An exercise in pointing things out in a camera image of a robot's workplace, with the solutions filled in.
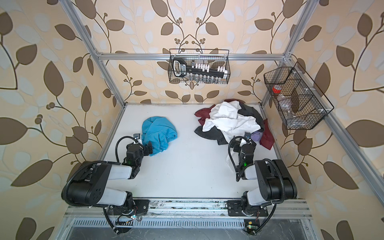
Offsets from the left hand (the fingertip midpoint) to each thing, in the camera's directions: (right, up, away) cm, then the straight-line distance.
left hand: (142, 141), depth 92 cm
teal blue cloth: (+9, +6, +5) cm, 12 cm away
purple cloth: (+73, +3, +4) cm, 73 cm away
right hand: (+62, +1, -1) cm, 62 cm away
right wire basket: (+86, +22, -17) cm, 91 cm away
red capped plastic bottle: (+81, +31, -5) cm, 87 cm away
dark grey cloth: (+48, +4, +5) cm, 48 cm away
